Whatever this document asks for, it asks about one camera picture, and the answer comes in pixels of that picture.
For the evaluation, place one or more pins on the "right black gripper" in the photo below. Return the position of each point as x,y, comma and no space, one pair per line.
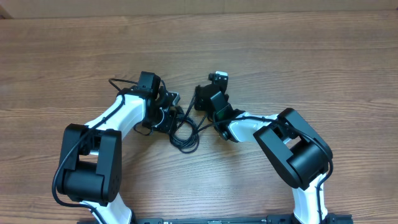
203,98

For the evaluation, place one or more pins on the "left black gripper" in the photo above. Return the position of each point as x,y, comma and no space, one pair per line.
168,121

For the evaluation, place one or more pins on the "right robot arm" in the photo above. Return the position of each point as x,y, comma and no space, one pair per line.
301,158

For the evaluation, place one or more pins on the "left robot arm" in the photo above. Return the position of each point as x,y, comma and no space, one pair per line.
89,173

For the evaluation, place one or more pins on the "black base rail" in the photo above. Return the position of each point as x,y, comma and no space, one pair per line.
331,218

